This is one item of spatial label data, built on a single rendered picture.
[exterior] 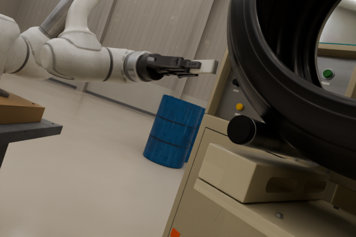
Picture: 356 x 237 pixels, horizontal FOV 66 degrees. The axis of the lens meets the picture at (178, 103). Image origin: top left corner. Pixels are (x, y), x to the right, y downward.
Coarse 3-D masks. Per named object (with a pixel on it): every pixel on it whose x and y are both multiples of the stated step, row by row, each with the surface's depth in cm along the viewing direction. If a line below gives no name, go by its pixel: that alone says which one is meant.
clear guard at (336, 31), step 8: (344, 0) 97; (352, 0) 95; (336, 8) 98; (344, 8) 96; (352, 8) 94; (336, 16) 97; (344, 16) 96; (352, 16) 94; (328, 24) 99; (336, 24) 97; (344, 24) 95; (352, 24) 93; (328, 32) 98; (336, 32) 96; (344, 32) 94; (352, 32) 93; (320, 40) 99; (328, 40) 97; (336, 40) 96; (344, 40) 94; (352, 40) 92
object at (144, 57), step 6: (156, 54) 74; (144, 60) 73; (144, 66) 72; (150, 66) 70; (156, 66) 69; (144, 72) 73; (150, 72) 73; (156, 72) 74; (150, 78) 74; (156, 78) 74
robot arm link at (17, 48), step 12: (0, 24) 91; (12, 24) 95; (0, 36) 91; (12, 36) 95; (0, 48) 92; (12, 48) 96; (24, 48) 102; (0, 60) 93; (12, 60) 98; (24, 60) 103; (0, 72) 96
